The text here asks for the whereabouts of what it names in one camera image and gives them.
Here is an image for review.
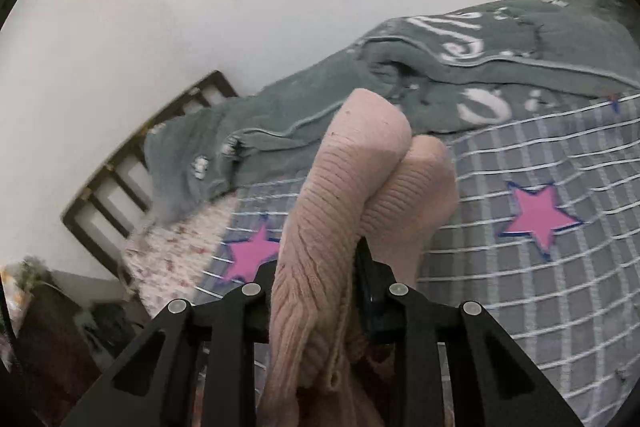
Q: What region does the dark wooden cabinet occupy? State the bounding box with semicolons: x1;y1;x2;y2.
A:
10;272;151;427

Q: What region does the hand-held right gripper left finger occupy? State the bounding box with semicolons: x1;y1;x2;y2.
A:
60;259;278;427

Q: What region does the grey checked bed sheet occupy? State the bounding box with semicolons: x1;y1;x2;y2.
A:
192;92;640;427

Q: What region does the dark bag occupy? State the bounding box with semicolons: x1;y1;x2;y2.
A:
80;302;138;358

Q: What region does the pale flower bundle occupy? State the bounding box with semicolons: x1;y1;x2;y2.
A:
0;257;56;338

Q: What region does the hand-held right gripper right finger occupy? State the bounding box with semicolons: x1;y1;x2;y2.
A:
354;237;586;427

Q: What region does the pink knitted sweater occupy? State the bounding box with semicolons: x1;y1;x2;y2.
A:
260;88;460;427

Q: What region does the floral bed sheet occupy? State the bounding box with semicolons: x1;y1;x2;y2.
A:
122;194;241;323

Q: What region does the dark wooden headboard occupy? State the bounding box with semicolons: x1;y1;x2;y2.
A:
61;70;240;288

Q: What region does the grey-green printed blanket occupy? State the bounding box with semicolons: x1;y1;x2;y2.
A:
144;0;640;223

